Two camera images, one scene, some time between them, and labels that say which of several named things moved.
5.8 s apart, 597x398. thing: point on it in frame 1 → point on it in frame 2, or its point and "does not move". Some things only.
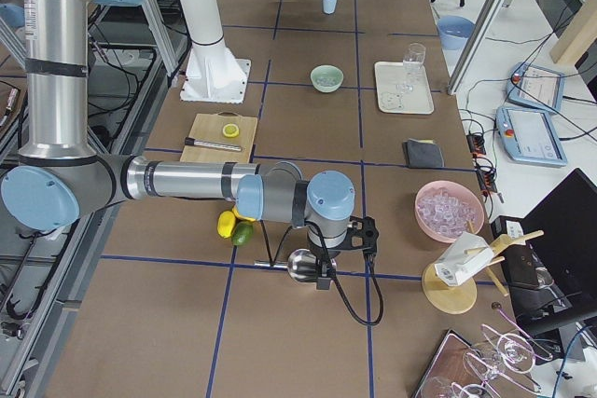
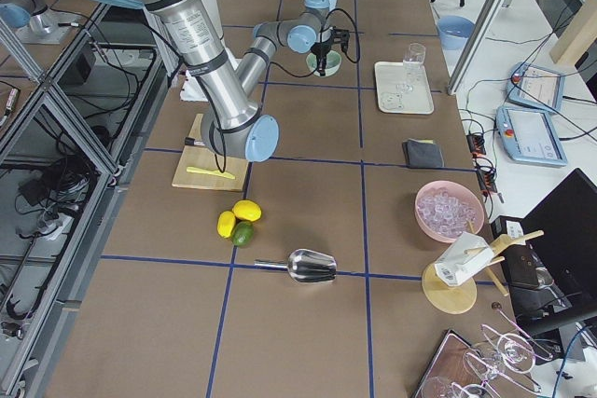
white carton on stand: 454,264 does not move
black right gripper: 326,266 → 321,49
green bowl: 326,78 → 333,61
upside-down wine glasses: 488,364 does not move
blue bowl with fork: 454,31 does not move
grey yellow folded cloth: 423,153 does not move
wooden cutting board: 209,127 → 198,167
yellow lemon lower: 226,224 does not move
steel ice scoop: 302,265 does not move
